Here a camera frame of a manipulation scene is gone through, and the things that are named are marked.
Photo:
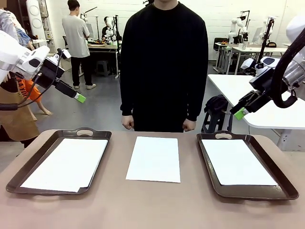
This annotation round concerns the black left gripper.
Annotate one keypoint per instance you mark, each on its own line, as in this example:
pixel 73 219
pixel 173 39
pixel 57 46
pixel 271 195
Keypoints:
pixel 50 71

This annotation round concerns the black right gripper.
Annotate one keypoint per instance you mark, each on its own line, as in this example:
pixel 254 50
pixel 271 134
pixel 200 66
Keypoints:
pixel 259 100

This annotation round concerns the white jointed robot arm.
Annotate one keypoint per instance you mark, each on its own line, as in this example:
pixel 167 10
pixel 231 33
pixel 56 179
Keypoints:
pixel 234 26

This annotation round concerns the person's left forearm black sleeve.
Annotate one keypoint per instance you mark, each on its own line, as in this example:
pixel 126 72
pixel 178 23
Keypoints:
pixel 196 100

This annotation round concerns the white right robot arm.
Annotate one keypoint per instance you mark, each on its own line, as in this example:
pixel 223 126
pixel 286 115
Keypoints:
pixel 295 28

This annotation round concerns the person's right forearm black sleeve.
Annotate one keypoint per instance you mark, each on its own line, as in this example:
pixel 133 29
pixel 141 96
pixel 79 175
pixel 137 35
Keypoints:
pixel 126 95

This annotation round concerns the person's left hand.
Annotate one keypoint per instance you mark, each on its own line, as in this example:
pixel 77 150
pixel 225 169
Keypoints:
pixel 190 125

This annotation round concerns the person's right hand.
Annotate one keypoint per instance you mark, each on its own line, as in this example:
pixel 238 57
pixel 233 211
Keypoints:
pixel 128 122

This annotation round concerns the black cloth bundle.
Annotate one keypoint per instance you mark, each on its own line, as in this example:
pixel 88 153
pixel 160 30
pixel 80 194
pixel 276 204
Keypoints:
pixel 216 102

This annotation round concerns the large white table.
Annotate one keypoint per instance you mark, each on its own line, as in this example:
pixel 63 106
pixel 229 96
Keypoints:
pixel 228 86

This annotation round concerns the dark grey step stool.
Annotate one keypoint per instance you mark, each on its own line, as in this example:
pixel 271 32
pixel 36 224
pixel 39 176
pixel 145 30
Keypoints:
pixel 214 121

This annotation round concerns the figure in orange pants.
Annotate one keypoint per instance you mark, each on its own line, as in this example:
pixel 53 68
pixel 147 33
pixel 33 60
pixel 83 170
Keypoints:
pixel 32 91

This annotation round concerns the small grey plastic stool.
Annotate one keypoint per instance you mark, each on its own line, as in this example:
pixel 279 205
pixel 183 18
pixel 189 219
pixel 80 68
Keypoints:
pixel 102 65

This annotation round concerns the man in grey t-shirt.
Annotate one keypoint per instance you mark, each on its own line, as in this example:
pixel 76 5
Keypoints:
pixel 76 35

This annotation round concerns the wooden workbench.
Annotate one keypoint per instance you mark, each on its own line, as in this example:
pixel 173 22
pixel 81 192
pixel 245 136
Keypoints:
pixel 102 46

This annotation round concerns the white desk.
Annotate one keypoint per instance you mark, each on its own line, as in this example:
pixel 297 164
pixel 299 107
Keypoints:
pixel 252 49

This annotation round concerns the patterned white cup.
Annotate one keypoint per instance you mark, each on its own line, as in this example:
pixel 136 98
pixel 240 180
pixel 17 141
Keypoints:
pixel 245 46

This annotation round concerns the black tripod pole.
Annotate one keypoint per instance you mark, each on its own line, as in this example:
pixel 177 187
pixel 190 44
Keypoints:
pixel 265 43

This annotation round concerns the white monitor panel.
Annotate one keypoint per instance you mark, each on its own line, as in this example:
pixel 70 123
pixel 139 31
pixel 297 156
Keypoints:
pixel 257 34

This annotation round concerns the white standing air conditioner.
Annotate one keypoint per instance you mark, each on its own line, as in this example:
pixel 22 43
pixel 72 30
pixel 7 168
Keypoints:
pixel 35 21

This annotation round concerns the white humanoid robot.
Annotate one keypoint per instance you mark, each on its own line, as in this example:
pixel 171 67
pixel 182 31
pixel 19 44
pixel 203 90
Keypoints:
pixel 110 23

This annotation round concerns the person in black sweater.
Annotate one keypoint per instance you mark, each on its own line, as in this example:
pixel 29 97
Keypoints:
pixel 164 59

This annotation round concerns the white A4 paper stack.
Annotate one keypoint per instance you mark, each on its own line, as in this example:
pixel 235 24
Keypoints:
pixel 153 159

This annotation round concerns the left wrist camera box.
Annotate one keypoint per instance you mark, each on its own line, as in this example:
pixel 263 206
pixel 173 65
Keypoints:
pixel 66 54

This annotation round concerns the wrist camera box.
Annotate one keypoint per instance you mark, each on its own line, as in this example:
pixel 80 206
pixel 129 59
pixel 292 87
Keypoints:
pixel 247 64
pixel 66 54

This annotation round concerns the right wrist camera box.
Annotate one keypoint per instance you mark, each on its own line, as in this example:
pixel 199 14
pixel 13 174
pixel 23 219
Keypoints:
pixel 247 64

